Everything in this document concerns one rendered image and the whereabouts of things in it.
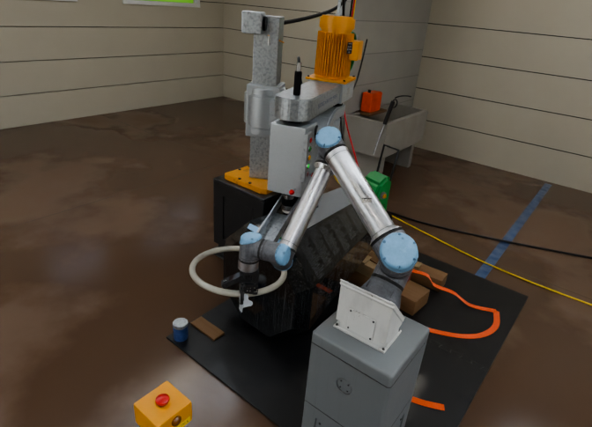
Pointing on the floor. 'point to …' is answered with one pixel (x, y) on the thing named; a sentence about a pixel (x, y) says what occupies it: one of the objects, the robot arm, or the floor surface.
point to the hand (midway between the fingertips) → (240, 305)
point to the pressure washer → (381, 184)
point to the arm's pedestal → (361, 378)
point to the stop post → (178, 402)
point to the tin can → (180, 329)
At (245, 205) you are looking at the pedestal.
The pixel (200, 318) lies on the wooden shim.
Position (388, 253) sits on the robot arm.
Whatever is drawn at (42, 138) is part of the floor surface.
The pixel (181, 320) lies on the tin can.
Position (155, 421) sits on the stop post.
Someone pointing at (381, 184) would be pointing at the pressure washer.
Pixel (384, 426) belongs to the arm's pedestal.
